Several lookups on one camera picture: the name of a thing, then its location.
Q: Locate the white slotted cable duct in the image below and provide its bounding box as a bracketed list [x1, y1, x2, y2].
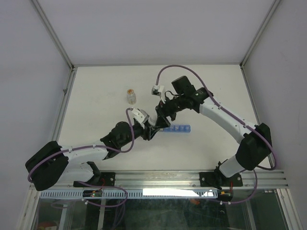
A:
[40, 188, 218, 200]

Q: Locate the aluminium mounting rail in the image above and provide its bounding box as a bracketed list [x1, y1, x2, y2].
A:
[31, 169, 288, 191]

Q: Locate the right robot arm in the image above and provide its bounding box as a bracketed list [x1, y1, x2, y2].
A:
[152, 76, 272, 189]

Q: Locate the aluminium frame post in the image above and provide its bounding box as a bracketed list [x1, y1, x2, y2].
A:
[30, 0, 74, 69]
[239, 0, 282, 69]

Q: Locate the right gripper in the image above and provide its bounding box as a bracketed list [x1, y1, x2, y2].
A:
[154, 94, 187, 130]

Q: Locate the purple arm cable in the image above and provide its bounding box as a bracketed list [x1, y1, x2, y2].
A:
[155, 64, 279, 206]
[28, 107, 137, 184]

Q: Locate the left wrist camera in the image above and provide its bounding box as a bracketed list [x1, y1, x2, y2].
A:
[131, 108, 149, 129]

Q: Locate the blue weekly pill organizer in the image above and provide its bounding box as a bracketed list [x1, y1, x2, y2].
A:
[160, 125, 191, 133]

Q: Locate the white vitamin B bottle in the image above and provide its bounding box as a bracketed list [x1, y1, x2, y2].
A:
[148, 116, 157, 127]

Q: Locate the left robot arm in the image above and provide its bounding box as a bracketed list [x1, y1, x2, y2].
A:
[25, 121, 161, 191]

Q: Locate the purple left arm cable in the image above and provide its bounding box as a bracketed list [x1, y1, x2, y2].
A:
[28, 107, 137, 184]

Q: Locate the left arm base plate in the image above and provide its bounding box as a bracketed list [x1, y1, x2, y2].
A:
[73, 172, 116, 187]

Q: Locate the clear jar with gold lid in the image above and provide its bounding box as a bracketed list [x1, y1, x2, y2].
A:
[127, 89, 136, 104]

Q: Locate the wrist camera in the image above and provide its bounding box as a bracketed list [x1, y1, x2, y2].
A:
[151, 85, 166, 103]
[131, 108, 149, 129]

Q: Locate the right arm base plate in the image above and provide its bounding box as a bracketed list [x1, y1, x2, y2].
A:
[199, 171, 243, 189]

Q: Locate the right aluminium frame post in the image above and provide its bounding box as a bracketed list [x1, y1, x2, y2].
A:
[239, 0, 282, 69]

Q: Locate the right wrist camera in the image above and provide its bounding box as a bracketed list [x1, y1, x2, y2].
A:
[151, 85, 166, 103]

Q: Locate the left aluminium frame post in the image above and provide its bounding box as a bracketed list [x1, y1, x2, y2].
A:
[30, 0, 74, 69]

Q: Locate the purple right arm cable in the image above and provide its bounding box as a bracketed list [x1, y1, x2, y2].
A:
[155, 64, 279, 206]

